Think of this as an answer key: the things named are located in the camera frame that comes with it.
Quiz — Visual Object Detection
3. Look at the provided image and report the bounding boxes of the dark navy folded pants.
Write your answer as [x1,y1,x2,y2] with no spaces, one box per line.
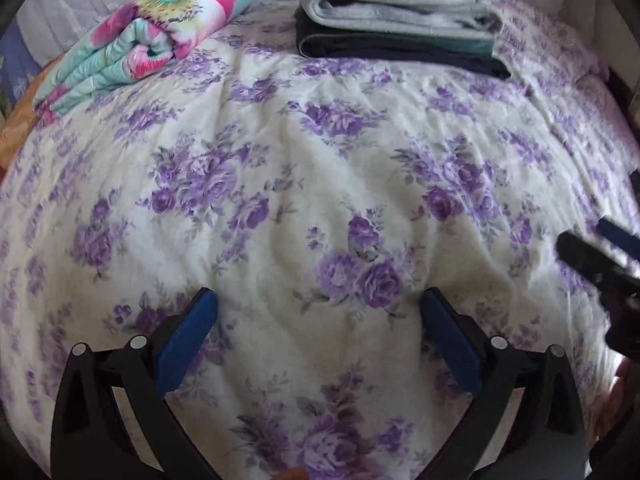
[294,7,512,81]

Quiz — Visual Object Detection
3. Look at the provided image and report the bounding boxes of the dark green folded pants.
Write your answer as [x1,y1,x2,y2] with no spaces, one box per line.
[300,30,497,60]

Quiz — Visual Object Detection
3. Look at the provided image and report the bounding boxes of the blue patterned cloth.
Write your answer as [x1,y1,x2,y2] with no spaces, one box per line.
[0,25,43,111]

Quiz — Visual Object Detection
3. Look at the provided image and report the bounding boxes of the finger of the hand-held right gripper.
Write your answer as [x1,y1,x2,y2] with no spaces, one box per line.
[556,230,640,292]
[597,216,640,264]

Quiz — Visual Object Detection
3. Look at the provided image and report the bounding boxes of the orange cloth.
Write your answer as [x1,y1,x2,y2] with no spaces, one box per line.
[0,57,58,171]

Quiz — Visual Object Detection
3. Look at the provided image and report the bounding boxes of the grey towel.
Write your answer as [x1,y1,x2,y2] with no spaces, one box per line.
[299,0,506,42]

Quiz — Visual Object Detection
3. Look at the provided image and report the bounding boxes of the colourful floral rolled blanket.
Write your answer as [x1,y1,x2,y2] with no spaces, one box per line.
[32,0,271,117]

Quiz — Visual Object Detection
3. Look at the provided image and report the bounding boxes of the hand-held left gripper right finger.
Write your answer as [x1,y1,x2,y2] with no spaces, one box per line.
[415,287,589,480]

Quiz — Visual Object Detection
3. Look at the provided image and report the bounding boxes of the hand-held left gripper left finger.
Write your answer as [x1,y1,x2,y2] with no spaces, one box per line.
[50,287,221,480]

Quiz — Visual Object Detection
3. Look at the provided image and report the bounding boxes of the purple floral bedsheet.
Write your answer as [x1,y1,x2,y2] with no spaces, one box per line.
[0,0,640,480]

